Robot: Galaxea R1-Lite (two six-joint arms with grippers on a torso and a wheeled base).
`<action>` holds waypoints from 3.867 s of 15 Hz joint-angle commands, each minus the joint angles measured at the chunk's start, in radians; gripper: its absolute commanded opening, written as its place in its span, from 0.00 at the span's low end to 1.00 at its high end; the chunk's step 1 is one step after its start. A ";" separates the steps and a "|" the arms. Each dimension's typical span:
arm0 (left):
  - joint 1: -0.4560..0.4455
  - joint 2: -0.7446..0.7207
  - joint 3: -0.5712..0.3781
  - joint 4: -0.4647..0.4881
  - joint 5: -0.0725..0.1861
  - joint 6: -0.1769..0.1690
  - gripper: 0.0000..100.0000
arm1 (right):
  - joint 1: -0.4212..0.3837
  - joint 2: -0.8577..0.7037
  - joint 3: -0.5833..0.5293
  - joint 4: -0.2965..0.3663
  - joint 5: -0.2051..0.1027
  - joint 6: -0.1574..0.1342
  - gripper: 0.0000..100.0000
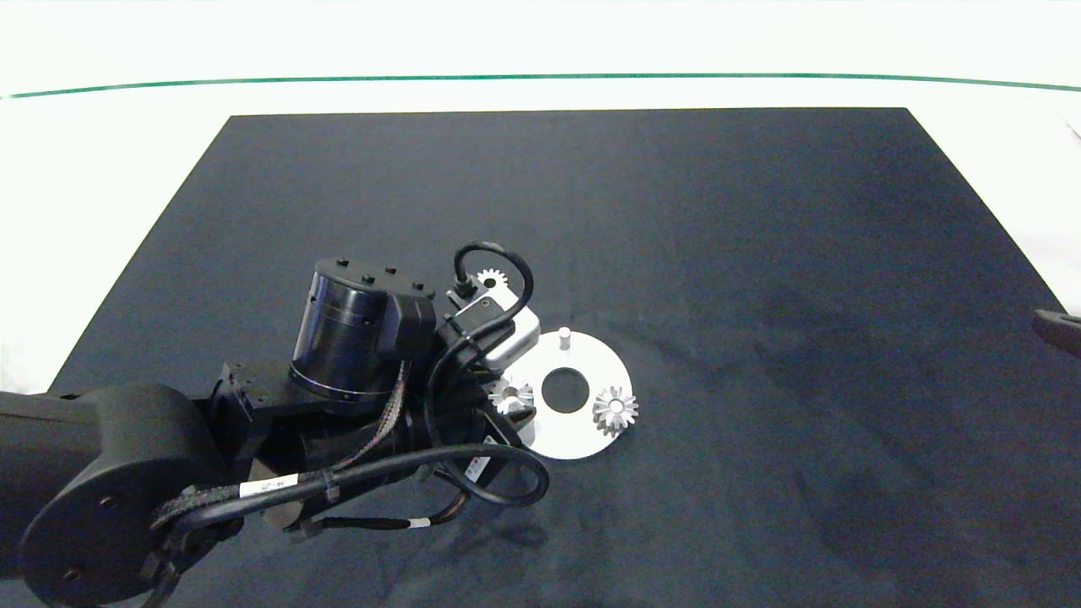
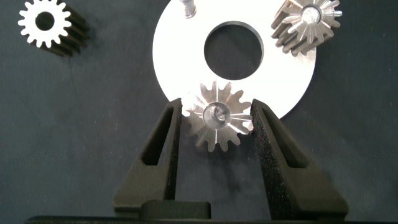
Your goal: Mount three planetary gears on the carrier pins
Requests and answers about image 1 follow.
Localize round white carrier plate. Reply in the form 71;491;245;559
498;327;635;461

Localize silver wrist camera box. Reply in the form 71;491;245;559
443;285;542;370

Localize dark grey mat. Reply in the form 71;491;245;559
46;107;1081;608

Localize thin black tagged cable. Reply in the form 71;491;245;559
287;509;475;538

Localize black camera cable loop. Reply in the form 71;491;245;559
426;242;535;398

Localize thick black tagged cable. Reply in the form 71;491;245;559
152;443;551;541

